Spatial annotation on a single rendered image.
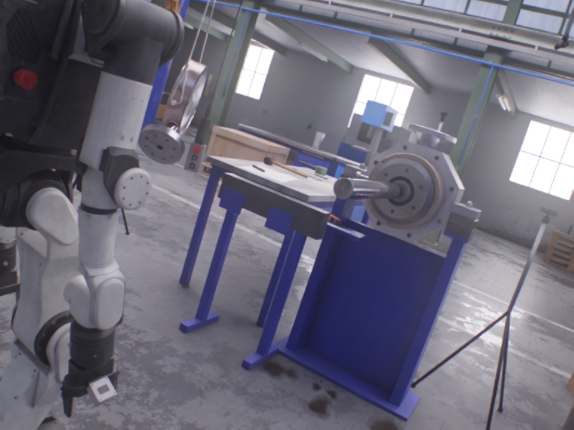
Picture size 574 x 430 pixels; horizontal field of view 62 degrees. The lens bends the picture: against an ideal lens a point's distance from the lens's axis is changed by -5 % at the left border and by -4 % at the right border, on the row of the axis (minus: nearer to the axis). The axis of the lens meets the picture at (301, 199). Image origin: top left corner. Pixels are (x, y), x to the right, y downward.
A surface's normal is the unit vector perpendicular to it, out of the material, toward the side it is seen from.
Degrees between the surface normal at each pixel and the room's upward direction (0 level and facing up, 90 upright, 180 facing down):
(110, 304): 90
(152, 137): 131
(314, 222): 90
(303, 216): 90
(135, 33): 115
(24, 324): 86
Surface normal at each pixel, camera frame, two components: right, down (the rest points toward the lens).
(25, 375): -0.31, -0.51
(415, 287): -0.43, 0.00
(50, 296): 0.79, 0.34
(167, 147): -0.20, 0.73
